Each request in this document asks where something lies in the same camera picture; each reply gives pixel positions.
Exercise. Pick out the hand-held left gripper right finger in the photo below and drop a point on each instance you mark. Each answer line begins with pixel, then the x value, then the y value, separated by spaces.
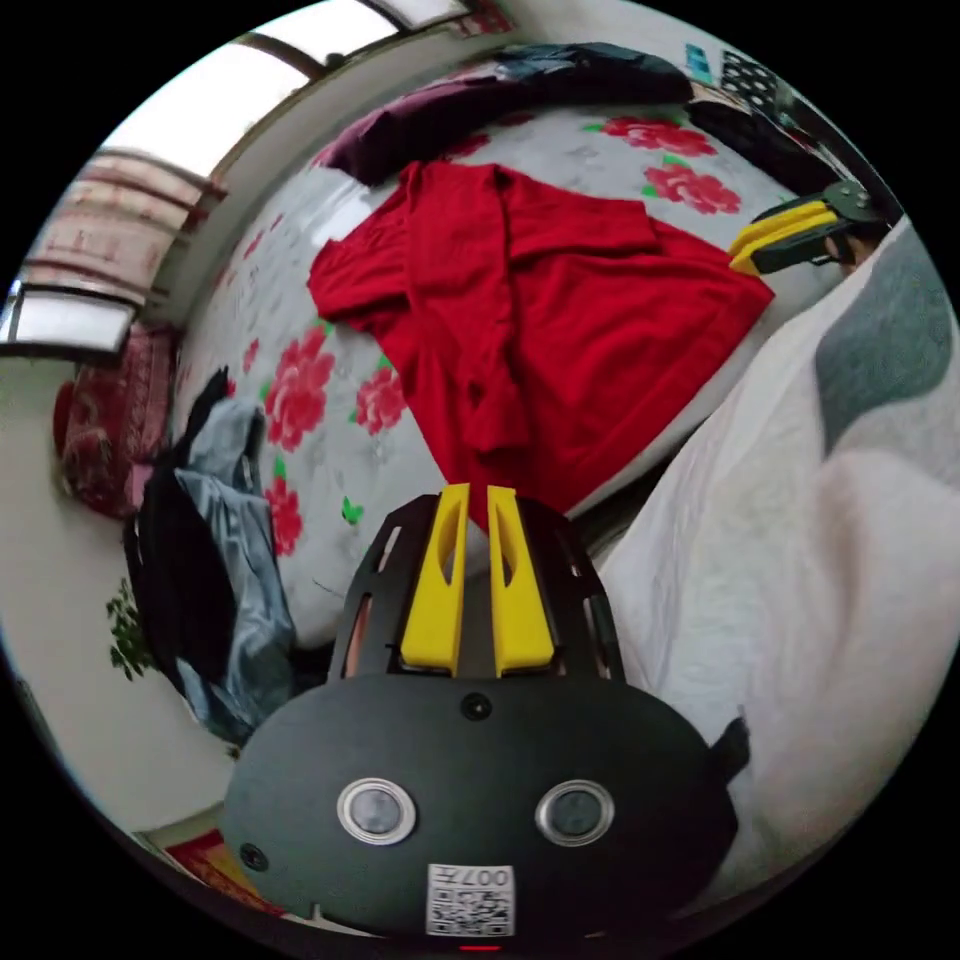
pixel 521 622

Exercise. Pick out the red long sleeve shirt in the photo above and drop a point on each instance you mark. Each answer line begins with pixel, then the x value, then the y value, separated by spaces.
pixel 570 330

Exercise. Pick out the window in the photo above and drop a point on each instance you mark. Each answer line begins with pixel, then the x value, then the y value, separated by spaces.
pixel 225 97

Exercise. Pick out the person's right hand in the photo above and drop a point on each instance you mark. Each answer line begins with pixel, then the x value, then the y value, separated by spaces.
pixel 851 251

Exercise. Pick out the bed with floral sheet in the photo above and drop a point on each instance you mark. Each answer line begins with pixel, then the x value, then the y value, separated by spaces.
pixel 345 247

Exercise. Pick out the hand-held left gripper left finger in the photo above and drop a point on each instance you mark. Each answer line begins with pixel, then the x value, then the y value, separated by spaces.
pixel 435 615

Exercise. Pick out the red patterned rolled blanket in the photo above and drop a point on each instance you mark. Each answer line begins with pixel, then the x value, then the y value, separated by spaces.
pixel 105 427

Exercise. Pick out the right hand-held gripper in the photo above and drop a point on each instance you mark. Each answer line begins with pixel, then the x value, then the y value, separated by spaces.
pixel 851 204

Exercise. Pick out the pink patterned curtain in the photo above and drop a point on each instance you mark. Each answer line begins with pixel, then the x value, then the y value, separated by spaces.
pixel 112 217

